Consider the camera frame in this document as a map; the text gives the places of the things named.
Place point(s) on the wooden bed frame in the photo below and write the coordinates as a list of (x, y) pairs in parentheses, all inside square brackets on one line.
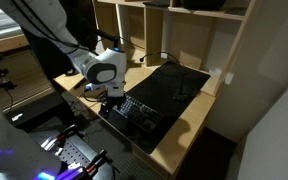
[(4, 45)]

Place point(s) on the grey computer keyboard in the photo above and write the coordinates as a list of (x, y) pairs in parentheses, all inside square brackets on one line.
[(140, 113)]

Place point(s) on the black dotted floor mat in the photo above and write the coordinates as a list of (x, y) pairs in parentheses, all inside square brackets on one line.
[(117, 150)]

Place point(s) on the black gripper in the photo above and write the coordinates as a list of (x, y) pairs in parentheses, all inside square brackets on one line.
[(110, 101)]

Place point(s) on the black box with white label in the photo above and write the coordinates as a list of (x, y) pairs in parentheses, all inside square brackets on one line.
[(34, 110)]

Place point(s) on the wooden shelf unit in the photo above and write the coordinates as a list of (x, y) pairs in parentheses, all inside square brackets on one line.
[(217, 14)]

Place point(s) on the perforated metal breadboard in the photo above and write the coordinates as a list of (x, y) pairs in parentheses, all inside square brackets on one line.
[(70, 153)]

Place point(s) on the black desk mat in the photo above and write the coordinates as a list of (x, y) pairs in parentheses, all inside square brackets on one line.
[(164, 83)]

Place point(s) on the grey striped mattress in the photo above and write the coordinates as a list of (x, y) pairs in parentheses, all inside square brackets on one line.
[(0, 23)]

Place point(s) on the flat black tray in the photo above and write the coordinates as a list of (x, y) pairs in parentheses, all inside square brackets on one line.
[(157, 3)]

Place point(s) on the black gooseneck microphone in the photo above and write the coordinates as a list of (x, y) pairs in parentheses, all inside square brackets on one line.
[(180, 97)]

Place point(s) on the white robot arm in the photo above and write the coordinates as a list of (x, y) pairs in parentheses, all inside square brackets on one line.
[(100, 65)]

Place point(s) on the white paper label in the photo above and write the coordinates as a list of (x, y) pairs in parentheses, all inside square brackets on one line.
[(229, 78)]

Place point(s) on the black case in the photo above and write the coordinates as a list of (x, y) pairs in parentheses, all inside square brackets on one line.
[(200, 4)]

